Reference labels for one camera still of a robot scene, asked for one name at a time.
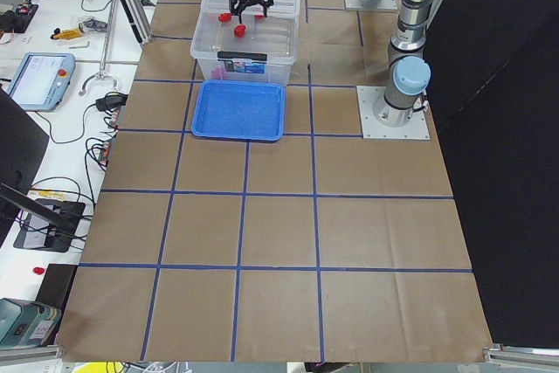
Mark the red block from tray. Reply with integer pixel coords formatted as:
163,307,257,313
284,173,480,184
233,24,246,38

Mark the clear plastic storage box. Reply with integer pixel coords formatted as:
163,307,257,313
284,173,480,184
190,11,299,86

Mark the black box latch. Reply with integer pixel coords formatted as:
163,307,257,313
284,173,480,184
217,51,267,62

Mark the green box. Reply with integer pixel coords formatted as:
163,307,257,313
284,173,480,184
1,298,62,349

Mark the red block near latch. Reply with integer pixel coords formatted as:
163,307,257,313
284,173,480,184
218,12,232,23

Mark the blue plastic tray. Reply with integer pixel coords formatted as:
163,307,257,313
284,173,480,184
191,80,286,142

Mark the silver hex key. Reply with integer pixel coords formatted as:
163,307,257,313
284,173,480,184
68,40,90,50

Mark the yellow black small tool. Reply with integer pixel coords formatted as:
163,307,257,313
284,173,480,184
51,27,85,40

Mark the blue teach pendant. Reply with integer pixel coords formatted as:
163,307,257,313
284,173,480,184
7,52,76,112

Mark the black monitor stand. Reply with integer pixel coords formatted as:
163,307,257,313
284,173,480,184
1,183,86,253

